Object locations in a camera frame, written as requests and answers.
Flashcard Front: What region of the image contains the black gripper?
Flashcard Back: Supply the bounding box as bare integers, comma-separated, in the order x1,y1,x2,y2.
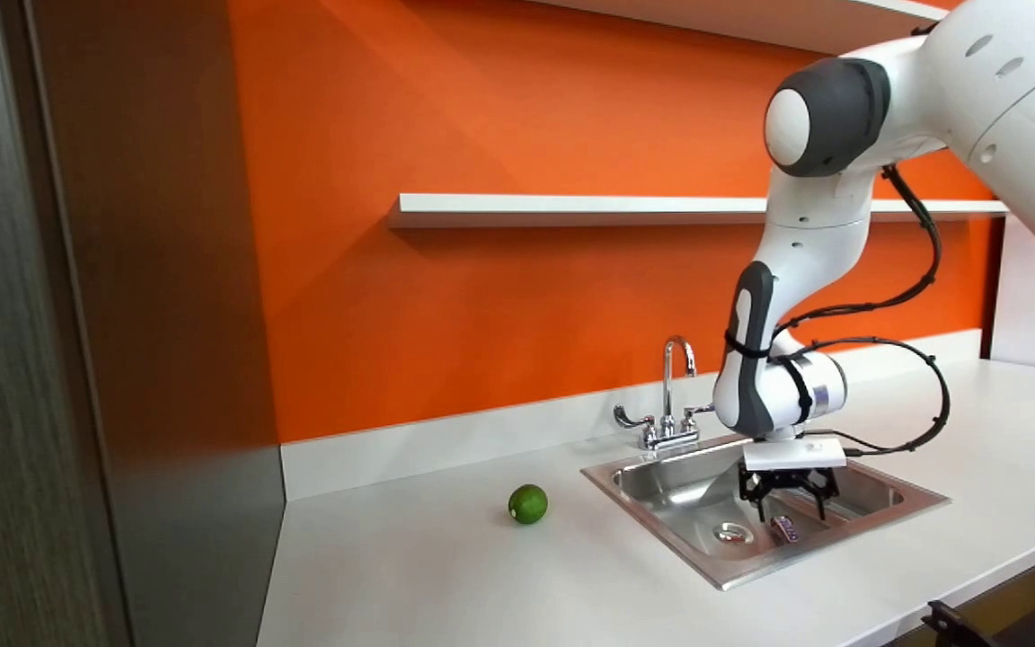
741,468,837,524

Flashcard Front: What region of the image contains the brown snack packet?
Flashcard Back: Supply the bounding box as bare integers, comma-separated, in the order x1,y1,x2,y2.
770,514,802,542

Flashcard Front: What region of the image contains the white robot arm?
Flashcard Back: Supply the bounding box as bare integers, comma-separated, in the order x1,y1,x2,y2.
710,0,1035,503

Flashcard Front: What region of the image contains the stainless steel sink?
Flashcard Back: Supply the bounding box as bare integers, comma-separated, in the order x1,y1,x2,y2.
586,444,943,589

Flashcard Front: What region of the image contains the chrome faucet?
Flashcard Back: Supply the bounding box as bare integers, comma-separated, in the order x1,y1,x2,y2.
615,335,710,456

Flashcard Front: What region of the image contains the green lime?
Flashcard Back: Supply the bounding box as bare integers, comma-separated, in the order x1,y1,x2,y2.
506,486,551,524

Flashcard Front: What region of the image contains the upper white shelf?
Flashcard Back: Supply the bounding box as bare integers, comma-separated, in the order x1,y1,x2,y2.
538,0,945,54

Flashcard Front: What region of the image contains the grey wood cabinet panel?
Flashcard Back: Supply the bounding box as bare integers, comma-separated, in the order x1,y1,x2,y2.
0,0,285,647

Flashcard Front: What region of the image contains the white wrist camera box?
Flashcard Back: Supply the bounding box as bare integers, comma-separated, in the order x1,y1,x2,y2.
742,435,848,470

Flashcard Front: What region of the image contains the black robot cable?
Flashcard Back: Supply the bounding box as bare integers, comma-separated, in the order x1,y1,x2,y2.
771,162,957,462

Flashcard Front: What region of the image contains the white wall shelf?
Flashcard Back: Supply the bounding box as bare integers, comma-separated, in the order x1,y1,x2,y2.
388,192,1010,234

